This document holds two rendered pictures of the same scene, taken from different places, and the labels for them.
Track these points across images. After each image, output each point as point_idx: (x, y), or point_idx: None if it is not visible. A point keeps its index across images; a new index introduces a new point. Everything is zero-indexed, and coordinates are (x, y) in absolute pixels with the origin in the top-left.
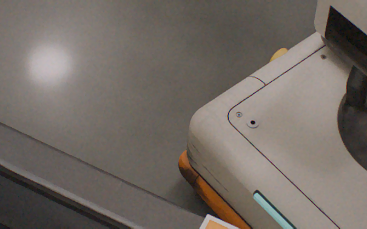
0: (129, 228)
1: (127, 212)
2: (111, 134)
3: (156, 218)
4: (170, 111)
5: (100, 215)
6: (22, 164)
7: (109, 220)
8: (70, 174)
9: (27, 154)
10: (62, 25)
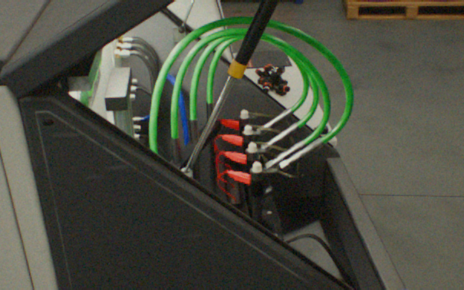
0: (379, 276)
1: (384, 272)
2: None
3: (391, 281)
4: None
5: (375, 267)
6: (368, 239)
7: (376, 270)
8: (379, 252)
9: (373, 238)
10: None
